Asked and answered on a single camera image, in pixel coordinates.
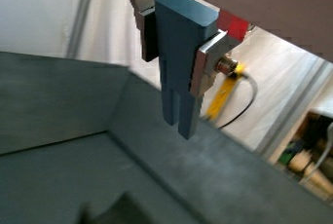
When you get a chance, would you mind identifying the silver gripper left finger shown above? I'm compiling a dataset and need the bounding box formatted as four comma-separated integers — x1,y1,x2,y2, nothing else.
130,0,159,62

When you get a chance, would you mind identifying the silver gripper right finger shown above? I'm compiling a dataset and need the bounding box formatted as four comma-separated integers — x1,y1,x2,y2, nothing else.
190,10,250,97

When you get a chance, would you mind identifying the blue double-square block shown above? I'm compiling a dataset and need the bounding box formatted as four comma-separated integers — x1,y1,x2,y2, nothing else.
155,0,217,139

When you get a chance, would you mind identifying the white cloth backdrop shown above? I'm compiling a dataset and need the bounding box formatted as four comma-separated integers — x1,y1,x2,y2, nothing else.
78,0,325,150

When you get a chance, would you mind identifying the aluminium frame profile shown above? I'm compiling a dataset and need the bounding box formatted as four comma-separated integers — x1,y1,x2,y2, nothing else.
66,0,91,59

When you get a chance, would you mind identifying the yellow tool handle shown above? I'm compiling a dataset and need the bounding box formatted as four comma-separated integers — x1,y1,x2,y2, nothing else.
205,64,246,122

